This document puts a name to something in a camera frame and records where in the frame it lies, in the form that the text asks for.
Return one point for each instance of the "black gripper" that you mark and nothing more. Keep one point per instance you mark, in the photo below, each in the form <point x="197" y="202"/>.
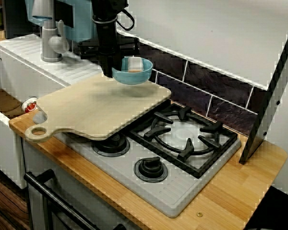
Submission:
<point x="106" y="45"/>

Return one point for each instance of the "white block with orange layer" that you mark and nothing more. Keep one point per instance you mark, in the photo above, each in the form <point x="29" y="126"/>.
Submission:
<point x="135" y="63"/>

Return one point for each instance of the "light blue plastic bowl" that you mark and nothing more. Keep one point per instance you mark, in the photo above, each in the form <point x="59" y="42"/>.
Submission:
<point x="134" y="77"/>

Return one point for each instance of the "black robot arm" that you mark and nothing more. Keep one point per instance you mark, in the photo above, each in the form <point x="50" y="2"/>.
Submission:
<point x="108" y="9"/>

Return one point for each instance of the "grey toy faucet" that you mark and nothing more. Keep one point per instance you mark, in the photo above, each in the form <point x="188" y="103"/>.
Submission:
<point x="49" y="43"/>

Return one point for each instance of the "black stove knob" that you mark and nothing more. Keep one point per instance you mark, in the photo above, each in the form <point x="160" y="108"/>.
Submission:
<point x="150" y="167"/>
<point x="112" y="146"/>

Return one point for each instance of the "white toy sink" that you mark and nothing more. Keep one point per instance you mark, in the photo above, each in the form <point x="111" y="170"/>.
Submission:
<point x="26" y="67"/>

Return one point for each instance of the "tomato tin can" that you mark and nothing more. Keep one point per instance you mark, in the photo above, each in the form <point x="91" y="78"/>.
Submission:
<point x="30" y="105"/>

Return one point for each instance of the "dark tiled backsplash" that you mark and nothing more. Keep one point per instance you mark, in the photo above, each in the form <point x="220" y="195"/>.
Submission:
<point x="206" y="95"/>

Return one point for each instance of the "black burner grate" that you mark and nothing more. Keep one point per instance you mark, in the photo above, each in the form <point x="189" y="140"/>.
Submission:
<point x="189" y="148"/>

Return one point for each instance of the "white toy oven door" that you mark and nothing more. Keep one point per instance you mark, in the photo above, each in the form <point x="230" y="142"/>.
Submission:
<point x="69" y="189"/>

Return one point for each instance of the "grey toy stove top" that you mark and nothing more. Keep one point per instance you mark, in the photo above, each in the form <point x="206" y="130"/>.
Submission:
<point x="182" y="191"/>

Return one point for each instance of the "black angled side panel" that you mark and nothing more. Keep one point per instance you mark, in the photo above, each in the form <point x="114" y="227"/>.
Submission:
<point x="254" y="134"/>

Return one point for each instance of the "brass countertop screw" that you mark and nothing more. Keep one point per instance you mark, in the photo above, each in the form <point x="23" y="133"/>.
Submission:
<point x="200" y="214"/>

